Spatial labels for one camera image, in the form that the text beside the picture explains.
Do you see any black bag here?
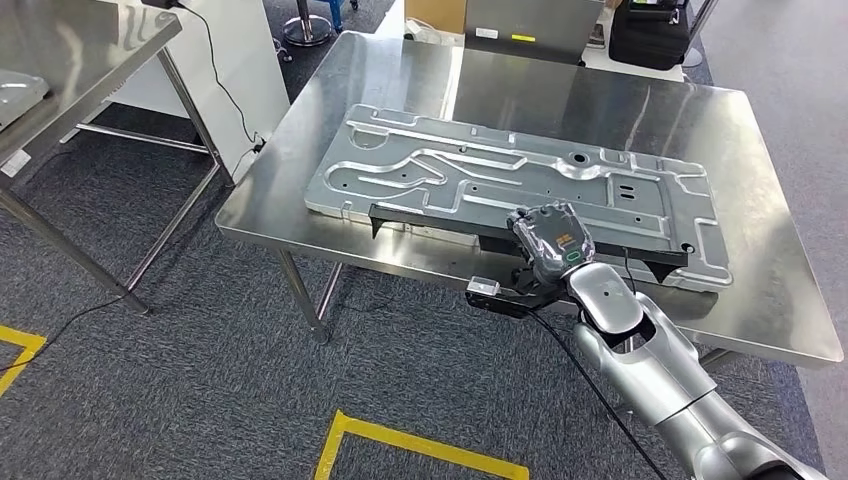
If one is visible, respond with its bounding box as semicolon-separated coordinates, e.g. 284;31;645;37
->
608;0;694;72

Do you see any black plastic bracket part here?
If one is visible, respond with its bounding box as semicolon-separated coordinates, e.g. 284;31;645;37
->
368;203;690;283

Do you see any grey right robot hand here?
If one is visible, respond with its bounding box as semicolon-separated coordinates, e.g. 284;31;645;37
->
506;201;598;286

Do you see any stainless steel table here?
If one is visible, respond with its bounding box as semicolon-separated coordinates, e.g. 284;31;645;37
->
0;0;223;316

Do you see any stainless steel workbench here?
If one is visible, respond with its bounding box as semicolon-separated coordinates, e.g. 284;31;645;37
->
215;29;846;372

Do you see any yellow floor tape rectangle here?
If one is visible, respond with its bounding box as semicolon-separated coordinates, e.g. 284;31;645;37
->
0;324;48;399
313;409;531;480

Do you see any thin black floor cable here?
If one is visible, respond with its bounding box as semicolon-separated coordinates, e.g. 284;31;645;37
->
0;294;127;372

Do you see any thin black hanging cable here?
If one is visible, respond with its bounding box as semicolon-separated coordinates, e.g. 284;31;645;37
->
168;0;266;157

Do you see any grey equipment case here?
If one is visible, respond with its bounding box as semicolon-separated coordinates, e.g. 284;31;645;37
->
463;0;607;66

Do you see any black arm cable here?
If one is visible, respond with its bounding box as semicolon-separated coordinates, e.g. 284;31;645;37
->
526;246;670;480

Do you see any stamped silver metal panel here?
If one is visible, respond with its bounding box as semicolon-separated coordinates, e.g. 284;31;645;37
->
304;103;735;293
0;69;51;130

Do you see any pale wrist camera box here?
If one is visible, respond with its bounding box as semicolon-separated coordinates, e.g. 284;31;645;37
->
464;276;551;319

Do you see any brown cardboard box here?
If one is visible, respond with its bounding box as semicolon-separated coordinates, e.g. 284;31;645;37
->
405;0;468;36

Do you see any chrome stanchion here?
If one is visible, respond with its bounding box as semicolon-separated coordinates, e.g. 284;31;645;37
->
682;0;720;69
281;0;336;48

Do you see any white partition panel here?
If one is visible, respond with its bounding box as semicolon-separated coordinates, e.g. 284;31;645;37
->
59;0;293;183

